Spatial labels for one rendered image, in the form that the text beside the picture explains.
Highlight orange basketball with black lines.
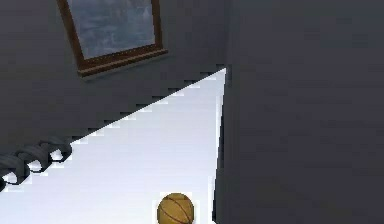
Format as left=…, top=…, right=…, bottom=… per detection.
left=156, top=192, right=196, bottom=224

